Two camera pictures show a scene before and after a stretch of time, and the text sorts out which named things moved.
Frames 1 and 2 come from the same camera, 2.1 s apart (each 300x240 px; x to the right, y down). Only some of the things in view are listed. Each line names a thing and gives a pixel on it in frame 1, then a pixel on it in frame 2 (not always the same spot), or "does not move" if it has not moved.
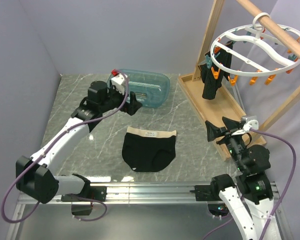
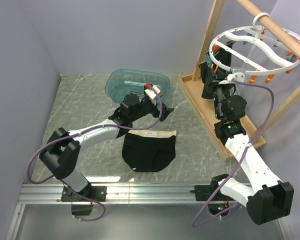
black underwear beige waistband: [148, 150] does not move
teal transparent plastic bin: [151, 88] does not move
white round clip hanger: [260, 49] does not move
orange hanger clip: [270, 79] does not move
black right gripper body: [236, 143] -> [221, 93]
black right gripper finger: [213, 131] -> [217, 77]
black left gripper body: [115, 100] -> [146, 108]
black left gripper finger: [132, 108] -> [165, 111]
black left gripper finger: [132, 99] -> [164, 107]
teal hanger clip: [209, 61] does not move
